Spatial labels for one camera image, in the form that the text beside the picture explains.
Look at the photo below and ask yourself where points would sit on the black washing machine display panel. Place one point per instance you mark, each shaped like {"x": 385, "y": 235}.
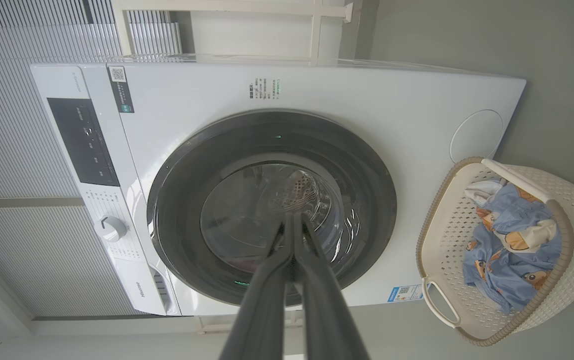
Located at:
{"x": 84, "y": 142}

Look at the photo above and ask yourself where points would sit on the white washing machine dial knob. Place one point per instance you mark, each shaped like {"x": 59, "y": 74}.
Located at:
{"x": 110, "y": 229}

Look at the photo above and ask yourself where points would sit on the white ribbed wall panel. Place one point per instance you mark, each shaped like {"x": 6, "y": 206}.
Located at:
{"x": 7, "y": 150}

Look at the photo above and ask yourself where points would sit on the round white filter cover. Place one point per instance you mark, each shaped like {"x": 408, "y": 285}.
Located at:
{"x": 476, "y": 136}

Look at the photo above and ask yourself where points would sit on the cream perforated laundry basket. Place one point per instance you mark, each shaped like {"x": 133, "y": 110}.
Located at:
{"x": 447, "y": 225}

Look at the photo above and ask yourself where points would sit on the blue cartoon print garment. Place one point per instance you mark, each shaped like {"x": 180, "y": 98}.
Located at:
{"x": 507, "y": 275}
{"x": 517, "y": 205}

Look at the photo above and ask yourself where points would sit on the washing machine door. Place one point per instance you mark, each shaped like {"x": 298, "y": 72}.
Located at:
{"x": 192, "y": 165}

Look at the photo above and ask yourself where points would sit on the white front-load washing machine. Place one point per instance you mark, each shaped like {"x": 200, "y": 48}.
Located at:
{"x": 392, "y": 100}

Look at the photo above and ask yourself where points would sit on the white metal frame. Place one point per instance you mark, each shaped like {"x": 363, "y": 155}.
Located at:
{"x": 317, "y": 20}

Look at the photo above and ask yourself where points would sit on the printed text label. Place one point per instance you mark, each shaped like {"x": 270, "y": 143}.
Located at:
{"x": 264, "y": 88}

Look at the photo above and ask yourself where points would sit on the dark QR code sticker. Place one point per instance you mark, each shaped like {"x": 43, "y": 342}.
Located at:
{"x": 121, "y": 90}

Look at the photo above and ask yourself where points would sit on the blue energy label sticker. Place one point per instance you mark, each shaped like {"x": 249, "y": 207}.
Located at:
{"x": 404, "y": 293}

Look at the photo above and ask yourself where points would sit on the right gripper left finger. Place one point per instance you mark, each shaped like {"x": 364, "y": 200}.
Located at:
{"x": 267, "y": 300}

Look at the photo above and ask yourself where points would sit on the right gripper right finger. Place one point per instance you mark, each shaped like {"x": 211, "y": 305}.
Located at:
{"x": 322, "y": 310}

